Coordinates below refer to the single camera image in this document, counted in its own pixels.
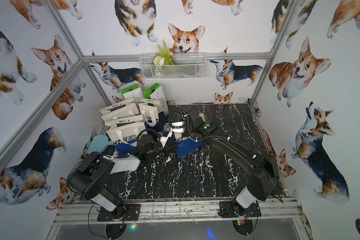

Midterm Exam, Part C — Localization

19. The dark blue white bag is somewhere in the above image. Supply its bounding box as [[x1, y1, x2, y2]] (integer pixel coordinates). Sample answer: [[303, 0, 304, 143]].
[[139, 98, 167, 132]]

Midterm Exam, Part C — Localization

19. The green white takeout bag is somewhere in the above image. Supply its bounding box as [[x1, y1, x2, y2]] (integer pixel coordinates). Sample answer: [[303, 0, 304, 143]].
[[121, 84, 144, 103]]

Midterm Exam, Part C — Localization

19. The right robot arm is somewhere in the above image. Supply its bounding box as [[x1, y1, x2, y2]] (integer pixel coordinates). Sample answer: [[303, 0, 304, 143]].
[[168, 107, 279, 218]]

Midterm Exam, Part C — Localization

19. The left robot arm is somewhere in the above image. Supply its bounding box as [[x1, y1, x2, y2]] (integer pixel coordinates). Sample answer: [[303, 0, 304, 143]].
[[67, 129, 180, 220]]

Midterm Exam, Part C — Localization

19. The light blue dustpan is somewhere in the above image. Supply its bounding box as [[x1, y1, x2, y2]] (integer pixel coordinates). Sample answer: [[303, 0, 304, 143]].
[[87, 135, 113, 156]]

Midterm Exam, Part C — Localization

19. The artificial fern with flower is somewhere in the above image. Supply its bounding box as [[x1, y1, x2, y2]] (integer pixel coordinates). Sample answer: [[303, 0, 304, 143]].
[[153, 40, 175, 77]]

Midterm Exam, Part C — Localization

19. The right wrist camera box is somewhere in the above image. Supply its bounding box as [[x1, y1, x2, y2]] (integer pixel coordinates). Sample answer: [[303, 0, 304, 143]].
[[163, 121, 186, 133]]

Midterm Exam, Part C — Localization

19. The white wire wall basket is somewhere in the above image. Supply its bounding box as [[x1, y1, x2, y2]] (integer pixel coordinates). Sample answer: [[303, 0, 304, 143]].
[[139, 53, 207, 80]]

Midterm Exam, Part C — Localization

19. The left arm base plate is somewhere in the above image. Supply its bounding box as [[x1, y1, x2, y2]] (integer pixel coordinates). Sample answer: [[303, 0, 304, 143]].
[[97, 204, 141, 222]]

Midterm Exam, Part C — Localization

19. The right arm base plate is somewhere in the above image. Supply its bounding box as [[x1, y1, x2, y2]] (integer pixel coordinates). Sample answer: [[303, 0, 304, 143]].
[[218, 201, 262, 218]]

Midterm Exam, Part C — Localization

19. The aluminium frame rail front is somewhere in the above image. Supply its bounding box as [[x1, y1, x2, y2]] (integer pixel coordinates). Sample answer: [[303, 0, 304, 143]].
[[53, 198, 302, 225]]

